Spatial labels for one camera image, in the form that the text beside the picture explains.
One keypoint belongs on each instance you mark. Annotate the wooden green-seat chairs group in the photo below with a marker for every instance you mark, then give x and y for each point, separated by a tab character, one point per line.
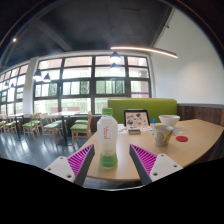
80	127

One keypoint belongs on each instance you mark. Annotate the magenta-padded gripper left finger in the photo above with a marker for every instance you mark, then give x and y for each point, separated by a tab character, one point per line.
59	166

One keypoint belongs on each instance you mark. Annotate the black pendant lamps group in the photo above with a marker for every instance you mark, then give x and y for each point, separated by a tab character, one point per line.
115	58

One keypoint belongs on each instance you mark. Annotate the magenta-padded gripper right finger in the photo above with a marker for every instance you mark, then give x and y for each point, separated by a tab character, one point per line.
163	165

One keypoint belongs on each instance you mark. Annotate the small blue-capped tube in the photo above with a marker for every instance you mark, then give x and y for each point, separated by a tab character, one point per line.
153	122

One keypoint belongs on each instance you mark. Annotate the sticker-covered black laptop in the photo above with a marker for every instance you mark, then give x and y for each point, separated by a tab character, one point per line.
136	118

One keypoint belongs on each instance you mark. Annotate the wooden dining table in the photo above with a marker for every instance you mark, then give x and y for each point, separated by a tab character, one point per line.
63	115

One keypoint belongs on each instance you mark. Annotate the white flower-print paper cup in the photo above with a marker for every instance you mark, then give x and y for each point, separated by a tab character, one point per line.
162	136

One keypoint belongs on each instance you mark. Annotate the green upholstered booth bench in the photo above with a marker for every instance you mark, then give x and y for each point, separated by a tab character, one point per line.
143	104

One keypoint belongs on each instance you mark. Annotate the white green-capped drink bottle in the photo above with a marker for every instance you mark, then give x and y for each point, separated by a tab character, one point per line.
107	136

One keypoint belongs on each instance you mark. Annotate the white paper sheets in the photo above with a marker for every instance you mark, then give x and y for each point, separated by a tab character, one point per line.
121	128

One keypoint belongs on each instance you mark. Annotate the white ceramic bowl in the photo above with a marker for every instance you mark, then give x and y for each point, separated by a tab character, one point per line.
169	120

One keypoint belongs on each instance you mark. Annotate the long linear ceiling light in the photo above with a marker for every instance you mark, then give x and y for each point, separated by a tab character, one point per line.
146	50

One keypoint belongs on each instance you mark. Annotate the flat round red coaster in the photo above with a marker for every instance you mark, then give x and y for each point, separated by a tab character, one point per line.
182	138

